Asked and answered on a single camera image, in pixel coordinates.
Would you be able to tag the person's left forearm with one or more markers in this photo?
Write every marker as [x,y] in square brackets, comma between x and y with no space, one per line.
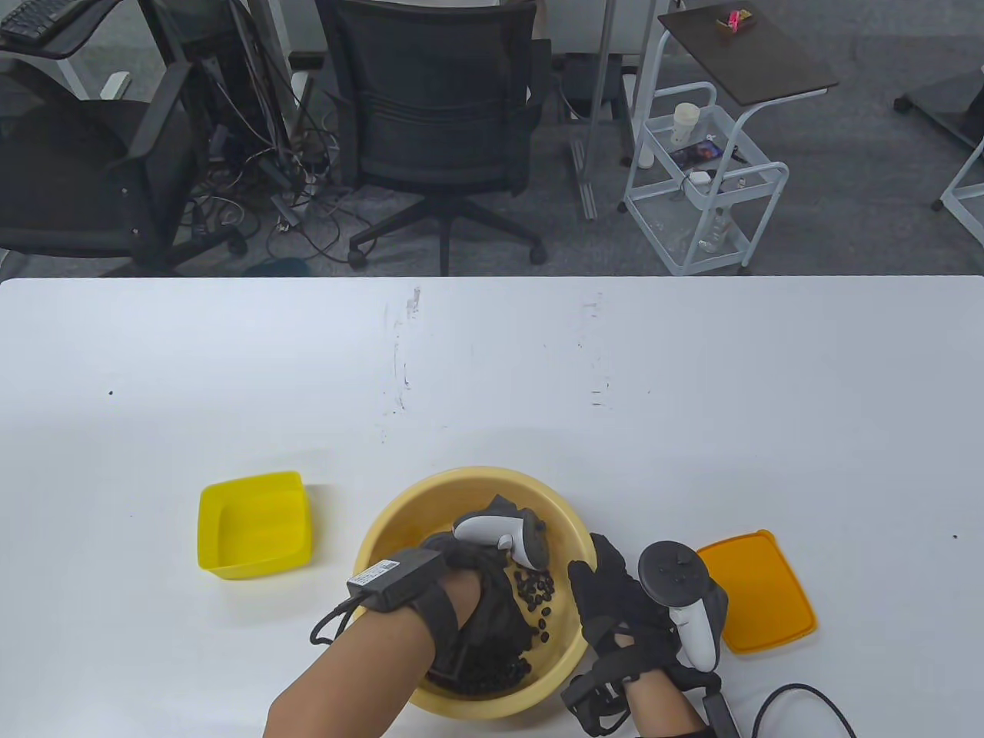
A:
[361,676]

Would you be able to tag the pink small item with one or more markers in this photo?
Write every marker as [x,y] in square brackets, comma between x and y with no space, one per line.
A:
[734,19]

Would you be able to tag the white charger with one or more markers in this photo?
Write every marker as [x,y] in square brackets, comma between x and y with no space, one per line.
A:
[699,178]

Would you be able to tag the black computer tower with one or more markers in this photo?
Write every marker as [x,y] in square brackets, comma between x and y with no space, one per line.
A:
[192,69]

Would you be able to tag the white power strip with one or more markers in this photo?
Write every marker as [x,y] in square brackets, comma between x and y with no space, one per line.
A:
[115,84]

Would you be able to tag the black labelled wrist box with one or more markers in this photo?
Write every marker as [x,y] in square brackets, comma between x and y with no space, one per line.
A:
[723,719]
[396,576]

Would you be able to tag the clear plastic bottle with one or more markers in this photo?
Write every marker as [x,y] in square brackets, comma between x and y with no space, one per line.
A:
[715,231]

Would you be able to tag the person's right hand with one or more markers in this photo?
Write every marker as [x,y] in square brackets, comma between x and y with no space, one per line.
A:
[611,603]

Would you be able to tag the white metal frame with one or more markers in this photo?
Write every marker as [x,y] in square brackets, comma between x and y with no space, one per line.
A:
[961,184]

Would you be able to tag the orange plastic lid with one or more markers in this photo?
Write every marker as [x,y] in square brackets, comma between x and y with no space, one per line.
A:
[761,592]

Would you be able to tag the white rolling cart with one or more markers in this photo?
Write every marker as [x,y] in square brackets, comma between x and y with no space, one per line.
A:
[711,267]

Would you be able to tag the grey desk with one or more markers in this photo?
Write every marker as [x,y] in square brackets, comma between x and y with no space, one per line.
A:
[84,27]

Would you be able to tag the black box under desk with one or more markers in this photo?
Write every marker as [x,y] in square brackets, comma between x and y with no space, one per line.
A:
[584,84]

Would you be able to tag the person's left hand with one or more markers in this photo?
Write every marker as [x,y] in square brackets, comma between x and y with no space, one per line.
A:
[500,623]

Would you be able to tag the black padded office chair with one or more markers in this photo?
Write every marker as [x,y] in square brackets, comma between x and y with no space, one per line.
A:
[69,177]

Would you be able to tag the white paper cup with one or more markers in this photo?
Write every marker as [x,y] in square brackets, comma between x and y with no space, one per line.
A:
[684,123]

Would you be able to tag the white small bottle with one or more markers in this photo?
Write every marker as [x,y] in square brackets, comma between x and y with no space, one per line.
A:
[646,156]

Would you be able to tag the dark brown side table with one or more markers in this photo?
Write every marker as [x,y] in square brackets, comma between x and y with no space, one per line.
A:
[746,54]

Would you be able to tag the yellow plastic basin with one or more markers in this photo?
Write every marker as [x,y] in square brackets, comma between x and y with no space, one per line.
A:
[492,703]

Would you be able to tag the black mesh-back office chair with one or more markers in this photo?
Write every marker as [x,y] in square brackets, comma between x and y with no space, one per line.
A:
[438,100]

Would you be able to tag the grey white handheld controller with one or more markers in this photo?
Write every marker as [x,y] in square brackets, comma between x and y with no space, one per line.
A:
[670,573]
[484,530]

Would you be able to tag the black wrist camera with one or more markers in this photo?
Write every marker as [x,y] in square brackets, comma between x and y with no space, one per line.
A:
[592,703]

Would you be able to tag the teal floor object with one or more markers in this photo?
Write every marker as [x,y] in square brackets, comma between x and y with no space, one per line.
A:
[277,267]

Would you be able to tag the black flat base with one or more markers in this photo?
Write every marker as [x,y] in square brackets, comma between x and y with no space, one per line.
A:
[949,104]

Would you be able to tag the pile of coffee beans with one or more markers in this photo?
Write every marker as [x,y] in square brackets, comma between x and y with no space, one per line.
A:
[534,588]

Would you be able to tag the yellow plastic box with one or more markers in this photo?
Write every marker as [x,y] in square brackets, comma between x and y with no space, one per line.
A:
[254,530]

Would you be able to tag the person's right forearm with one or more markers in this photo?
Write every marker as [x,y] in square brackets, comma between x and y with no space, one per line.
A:
[661,711]

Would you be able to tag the black keyboard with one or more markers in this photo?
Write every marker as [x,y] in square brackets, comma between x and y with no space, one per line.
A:
[31,17]

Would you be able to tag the grey metal post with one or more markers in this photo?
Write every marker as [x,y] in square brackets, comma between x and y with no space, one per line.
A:
[600,92]

